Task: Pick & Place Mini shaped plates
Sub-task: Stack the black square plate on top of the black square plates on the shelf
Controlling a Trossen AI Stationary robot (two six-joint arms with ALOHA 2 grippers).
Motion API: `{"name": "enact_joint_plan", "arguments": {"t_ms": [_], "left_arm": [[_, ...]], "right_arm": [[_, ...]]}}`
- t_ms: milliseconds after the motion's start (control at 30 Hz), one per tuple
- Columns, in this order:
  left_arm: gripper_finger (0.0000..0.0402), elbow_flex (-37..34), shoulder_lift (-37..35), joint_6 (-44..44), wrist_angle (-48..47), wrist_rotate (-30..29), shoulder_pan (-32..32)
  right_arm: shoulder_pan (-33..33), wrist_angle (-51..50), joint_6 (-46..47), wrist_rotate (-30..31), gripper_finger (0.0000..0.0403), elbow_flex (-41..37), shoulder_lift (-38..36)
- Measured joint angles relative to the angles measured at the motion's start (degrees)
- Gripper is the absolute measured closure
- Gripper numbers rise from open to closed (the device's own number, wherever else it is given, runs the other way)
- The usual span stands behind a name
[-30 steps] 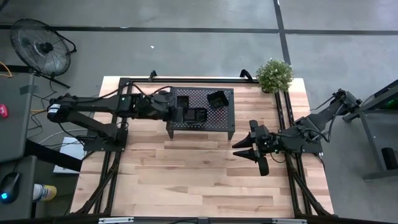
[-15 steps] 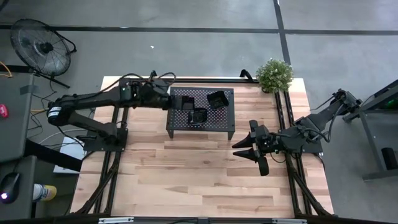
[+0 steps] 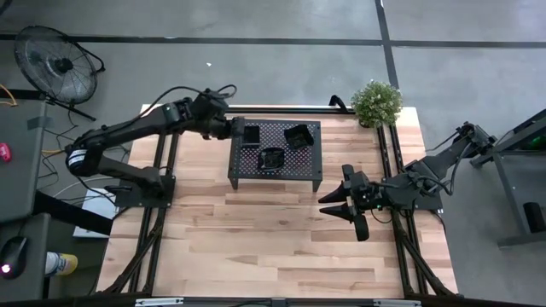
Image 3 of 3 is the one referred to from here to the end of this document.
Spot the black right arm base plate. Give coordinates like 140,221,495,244
385,178,444,211

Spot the silver metal bracket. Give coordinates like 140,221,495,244
134,298,184,307
373,298,422,307

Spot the green potted plant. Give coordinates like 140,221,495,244
350,78,404,129

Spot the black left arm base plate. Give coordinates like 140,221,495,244
113,174,177,209

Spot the black desk foot bar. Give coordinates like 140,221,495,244
32,190,114,236

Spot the black strap handle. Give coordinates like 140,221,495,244
328,94,349,113

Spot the white yellow spray can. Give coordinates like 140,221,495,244
44,251,79,277

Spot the white flat box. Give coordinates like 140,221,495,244
72,187,121,239

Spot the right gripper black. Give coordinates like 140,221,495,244
317,164,386,242

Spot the black rounded mini plate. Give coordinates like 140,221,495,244
256,147,287,172

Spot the yellow hanging cable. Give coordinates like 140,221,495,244
0,83,18,107

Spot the grey metal stand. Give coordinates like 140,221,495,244
468,108,546,249

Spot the black cylinder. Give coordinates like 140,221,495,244
522,200,546,235

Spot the black floor fan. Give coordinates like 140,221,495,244
13,24,107,123

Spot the white floor cable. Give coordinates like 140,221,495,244
53,175,119,198

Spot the black wavy square plate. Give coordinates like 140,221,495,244
282,123,316,152

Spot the black perforated metal riser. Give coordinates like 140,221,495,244
227,119,324,193

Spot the black computer mouse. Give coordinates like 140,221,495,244
0,235,29,281

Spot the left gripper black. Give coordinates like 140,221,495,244
212,116,260,149

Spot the grey tape strip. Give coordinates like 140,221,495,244
26,115,51,131

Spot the grey side desk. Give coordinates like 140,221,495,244
0,100,52,302

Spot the black device green light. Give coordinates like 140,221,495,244
511,108,546,151

